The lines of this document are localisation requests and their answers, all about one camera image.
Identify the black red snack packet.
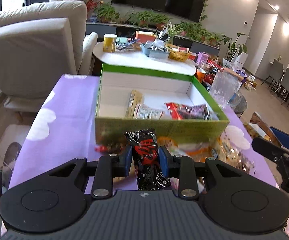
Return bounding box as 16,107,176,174
124,128,172,191

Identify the white round coffee table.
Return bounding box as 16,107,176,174
92,41,197,77

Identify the wicker basket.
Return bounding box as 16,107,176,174
168,47,191,62

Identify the white snack packet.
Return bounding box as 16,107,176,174
133,103,165,120

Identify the red flower arrangement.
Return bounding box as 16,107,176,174
69,0,105,13

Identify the grey-blue storage basket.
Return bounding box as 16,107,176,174
141,42,170,60

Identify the clear packet of brown snacks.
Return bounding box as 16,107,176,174
211,139,256,175

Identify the grey television cabinet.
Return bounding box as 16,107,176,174
86,21,221,55

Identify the beige snack packet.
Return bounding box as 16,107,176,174
126,89,144,118

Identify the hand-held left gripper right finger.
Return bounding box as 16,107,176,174
159,146,250,199

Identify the brown cardboard box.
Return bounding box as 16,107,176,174
244,112,282,143

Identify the yellow can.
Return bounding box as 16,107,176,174
103,34,118,53

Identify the purple floral tablecloth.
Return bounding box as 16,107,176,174
8,74,280,198

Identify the white air purifier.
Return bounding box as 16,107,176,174
236,52,248,69

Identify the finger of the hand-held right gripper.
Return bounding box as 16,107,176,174
251,137,289,166
269,127,289,152

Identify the dark purple snack packet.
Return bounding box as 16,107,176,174
179,104,210,120

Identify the beige armchair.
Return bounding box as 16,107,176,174
0,0,98,113

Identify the red orange box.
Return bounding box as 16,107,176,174
135,31,157,43

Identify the spider plant in vase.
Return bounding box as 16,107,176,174
163,22,185,45

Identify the small purple gift box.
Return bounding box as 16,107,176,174
196,52,209,67

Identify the red snack bag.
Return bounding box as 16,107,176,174
206,66,221,84

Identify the dark marble round table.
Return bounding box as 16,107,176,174
231,91,248,118

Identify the large leafy floor plant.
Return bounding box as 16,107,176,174
219,32,250,63

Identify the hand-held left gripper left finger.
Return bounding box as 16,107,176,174
41,144,133,199

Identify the green cardboard box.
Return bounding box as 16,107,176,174
95,64,231,148

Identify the row of potted plants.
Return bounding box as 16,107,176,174
93,4,222,47

